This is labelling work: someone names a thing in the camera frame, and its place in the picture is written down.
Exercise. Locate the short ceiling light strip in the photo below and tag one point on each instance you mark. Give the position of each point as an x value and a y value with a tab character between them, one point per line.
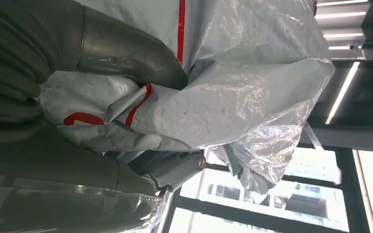
341	15
339	48
343	35
342	3

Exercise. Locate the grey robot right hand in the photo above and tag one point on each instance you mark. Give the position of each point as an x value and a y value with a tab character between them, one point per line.
61	180

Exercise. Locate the black window frame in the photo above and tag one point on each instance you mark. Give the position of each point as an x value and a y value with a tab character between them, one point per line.
254	217

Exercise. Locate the long ceiling light strip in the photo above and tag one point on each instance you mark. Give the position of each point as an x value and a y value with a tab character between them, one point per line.
341	93

